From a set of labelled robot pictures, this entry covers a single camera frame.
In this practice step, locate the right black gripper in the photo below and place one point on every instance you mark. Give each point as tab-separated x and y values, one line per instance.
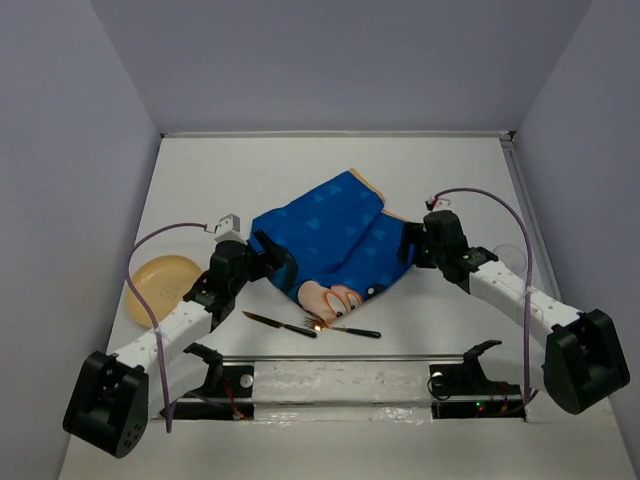
413	232

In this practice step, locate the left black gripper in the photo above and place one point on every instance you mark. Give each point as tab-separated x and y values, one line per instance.
268	260

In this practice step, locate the blue cartoon placemat cloth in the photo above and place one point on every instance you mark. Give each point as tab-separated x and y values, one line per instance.
340	245

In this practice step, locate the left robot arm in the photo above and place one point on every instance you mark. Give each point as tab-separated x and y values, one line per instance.
117	393

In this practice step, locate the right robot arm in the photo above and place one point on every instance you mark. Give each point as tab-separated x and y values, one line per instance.
583	359

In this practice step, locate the clear drinking glass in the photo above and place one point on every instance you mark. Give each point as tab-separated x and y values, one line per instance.
513	258

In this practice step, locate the yellow plate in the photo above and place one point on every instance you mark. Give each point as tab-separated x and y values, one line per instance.
164	280

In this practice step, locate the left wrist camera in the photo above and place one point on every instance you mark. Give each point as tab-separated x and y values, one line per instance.
228	229

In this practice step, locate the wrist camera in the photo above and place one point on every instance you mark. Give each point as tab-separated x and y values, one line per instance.
228	229
435	204

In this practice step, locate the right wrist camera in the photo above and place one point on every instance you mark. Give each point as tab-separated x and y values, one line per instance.
435	204

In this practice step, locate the gold knife green handle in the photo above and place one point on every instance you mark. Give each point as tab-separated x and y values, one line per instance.
280	325

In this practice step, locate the gold fork green handle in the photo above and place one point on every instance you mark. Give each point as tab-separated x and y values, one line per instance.
320	325

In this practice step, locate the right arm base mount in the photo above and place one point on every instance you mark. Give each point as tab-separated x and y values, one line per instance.
463	391

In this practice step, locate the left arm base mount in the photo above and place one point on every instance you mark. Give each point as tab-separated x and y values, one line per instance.
202	386

